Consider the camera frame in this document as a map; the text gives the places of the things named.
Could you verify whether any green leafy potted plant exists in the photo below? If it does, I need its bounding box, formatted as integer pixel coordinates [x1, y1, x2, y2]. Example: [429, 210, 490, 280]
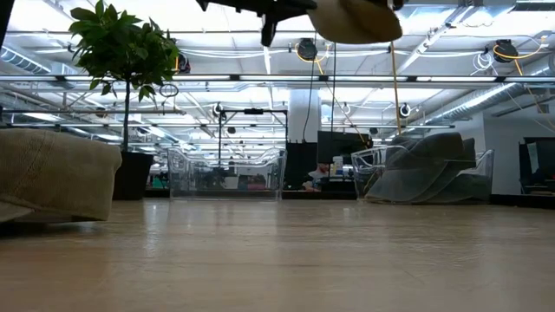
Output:
[68, 0, 181, 153]

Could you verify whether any black hanging cable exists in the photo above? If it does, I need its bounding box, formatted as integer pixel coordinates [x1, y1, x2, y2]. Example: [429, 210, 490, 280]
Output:
[330, 41, 337, 133]

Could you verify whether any black rectangular panel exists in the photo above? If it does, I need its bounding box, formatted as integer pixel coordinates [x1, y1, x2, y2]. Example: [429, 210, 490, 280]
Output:
[284, 140, 320, 192]

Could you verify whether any beige baseball cap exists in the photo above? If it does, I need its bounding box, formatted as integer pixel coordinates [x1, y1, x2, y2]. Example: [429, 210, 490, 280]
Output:
[306, 0, 404, 45]
[0, 127, 123, 224]

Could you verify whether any black computer monitor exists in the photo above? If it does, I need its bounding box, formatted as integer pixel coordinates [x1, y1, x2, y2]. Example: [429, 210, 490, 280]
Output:
[317, 131, 373, 166]
[519, 137, 555, 195]

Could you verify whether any clear plastic bin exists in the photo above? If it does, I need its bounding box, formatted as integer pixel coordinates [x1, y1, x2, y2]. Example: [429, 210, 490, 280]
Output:
[350, 145, 495, 205]
[166, 146, 288, 203]

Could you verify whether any black plant pot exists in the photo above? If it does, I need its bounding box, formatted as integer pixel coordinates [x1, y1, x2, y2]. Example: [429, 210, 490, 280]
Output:
[113, 150, 155, 201]

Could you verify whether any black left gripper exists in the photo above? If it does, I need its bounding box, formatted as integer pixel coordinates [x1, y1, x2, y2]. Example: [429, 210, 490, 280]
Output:
[195, 0, 320, 48]

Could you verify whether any blue-grey baseball cap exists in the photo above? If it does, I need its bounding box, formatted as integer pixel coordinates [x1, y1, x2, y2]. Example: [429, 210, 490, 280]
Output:
[411, 171, 493, 205]
[366, 132, 466, 203]

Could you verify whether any black metal stand frame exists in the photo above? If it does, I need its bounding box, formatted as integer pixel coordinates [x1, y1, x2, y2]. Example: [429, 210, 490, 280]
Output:
[218, 107, 290, 192]

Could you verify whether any yellow cable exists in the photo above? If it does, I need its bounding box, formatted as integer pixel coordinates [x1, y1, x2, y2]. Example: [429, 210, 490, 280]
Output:
[389, 41, 404, 136]

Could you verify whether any person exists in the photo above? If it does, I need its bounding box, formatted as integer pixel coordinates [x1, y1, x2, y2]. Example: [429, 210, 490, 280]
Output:
[302, 162, 331, 192]

